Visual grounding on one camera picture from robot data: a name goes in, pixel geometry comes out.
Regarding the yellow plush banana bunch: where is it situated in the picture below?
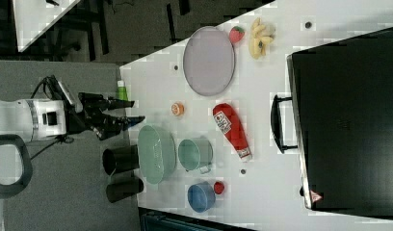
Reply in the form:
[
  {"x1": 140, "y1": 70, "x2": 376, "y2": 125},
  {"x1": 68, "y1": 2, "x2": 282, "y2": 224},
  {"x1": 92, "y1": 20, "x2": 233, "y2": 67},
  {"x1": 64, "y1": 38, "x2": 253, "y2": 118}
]
[{"x1": 249, "y1": 17, "x2": 275, "y2": 60}]

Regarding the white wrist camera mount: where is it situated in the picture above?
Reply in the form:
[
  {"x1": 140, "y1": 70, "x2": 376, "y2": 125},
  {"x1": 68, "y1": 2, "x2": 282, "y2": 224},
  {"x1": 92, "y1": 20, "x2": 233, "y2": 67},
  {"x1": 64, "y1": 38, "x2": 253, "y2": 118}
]
[{"x1": 58, "y1": 81, "x2": 83, "y2": 113}]

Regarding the small red toy fruit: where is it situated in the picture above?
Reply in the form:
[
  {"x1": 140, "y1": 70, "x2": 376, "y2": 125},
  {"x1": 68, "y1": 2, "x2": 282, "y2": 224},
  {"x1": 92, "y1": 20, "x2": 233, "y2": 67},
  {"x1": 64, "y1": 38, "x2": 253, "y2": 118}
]
[{"x1": 214, "y1": 181, "x2": 224, "y2": 194}]

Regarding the red plush ketchup bottle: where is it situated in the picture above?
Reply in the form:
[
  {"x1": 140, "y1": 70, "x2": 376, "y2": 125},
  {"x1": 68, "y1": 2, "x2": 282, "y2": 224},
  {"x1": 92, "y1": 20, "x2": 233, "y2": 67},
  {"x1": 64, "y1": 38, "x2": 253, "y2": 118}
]
[{"x1": 213, "y1": 103, "x2": 252, "y2": 162}]

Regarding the green oval strainer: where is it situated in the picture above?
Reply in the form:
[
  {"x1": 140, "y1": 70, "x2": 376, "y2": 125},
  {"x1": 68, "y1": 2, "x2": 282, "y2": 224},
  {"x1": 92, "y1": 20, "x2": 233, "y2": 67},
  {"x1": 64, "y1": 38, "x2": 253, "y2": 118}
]
[{"x1": 138, "y1": 125, "x2": 176, "y2": 185}]

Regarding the blue cup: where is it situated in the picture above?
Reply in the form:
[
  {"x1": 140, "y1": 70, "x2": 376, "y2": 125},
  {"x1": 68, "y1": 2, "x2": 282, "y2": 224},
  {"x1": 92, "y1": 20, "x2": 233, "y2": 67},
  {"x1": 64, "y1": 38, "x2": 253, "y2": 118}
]
[{"x1": 187, "y1": 182, "x2": 216, "y2": 213}]

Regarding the red plush strawberry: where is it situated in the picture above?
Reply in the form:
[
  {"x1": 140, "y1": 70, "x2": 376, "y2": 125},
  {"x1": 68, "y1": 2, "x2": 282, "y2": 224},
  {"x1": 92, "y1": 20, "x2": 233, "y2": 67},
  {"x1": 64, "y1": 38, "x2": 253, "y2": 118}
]
[{"x1": 229, "y1": 26, "x2": 245, "y2": 43}]

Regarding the green mug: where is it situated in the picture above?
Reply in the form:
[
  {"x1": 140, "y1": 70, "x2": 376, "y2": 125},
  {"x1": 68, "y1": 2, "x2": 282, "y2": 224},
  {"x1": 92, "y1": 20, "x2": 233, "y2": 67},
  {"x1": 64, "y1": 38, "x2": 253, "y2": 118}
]
[{"x1": 178, "y1": 138, "x2": 213, "y2": 174}]

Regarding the green bottle white cap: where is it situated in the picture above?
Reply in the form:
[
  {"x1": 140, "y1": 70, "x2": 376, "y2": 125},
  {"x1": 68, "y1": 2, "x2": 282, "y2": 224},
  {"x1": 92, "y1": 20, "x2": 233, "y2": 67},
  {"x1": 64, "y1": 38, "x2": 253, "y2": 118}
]
[{"x1": 118, "y1": 80, "x2": 128, "y2": 101}]

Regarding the black toaster oven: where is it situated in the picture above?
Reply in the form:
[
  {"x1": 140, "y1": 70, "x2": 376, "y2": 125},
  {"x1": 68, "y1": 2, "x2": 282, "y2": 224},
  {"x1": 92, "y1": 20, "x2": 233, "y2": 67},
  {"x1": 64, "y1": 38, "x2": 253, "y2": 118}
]
[{"x1": 286, "y1": 27, "x2": 393, "y2": 219}]

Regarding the black utensil cup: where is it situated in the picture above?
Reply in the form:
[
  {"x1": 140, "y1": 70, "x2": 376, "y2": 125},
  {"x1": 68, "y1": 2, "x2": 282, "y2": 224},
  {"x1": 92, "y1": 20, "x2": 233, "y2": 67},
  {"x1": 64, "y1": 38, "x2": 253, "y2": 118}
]
[{"x1": 102, "y1": 145, "x2": 140, "y2": 175}]

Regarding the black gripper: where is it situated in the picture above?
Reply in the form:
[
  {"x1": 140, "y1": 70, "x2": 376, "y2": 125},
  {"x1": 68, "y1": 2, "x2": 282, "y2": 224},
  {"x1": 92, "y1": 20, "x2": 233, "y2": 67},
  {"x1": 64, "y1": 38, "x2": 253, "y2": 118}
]
[{"x1": 66, "y1": 92, "x2": 145, "y2": 141}]

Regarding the lavender round plate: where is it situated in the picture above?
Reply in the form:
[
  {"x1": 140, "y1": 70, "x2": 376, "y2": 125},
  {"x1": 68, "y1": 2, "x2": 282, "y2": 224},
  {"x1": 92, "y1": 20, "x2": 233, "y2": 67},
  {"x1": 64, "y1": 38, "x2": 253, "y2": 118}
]
[{"x1": 183, "y1": 26, "x2": 235, "y2": 96}]

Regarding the white background table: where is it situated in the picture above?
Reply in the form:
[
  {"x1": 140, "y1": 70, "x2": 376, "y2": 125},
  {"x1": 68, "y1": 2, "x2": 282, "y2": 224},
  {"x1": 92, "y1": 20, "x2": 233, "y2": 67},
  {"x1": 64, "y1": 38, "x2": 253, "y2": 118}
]
[{"x1": 12, "y1": 0, "x2": 81, "y2": 52}]

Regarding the orange slice toy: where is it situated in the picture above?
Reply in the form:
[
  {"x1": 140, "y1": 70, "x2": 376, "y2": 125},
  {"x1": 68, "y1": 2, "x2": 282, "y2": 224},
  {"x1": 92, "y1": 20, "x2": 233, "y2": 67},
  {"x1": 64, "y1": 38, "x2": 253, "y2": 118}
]
[{"x1": 171, "y1": 102, "x2": 185, "y2": 116}]

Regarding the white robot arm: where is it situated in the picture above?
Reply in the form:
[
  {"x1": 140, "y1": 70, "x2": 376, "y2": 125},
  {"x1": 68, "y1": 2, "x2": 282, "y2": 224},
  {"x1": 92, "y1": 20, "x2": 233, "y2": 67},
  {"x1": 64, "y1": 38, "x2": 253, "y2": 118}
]
[{"x1": 0, "y1": 92, "x2": 144, "y2": 199}]

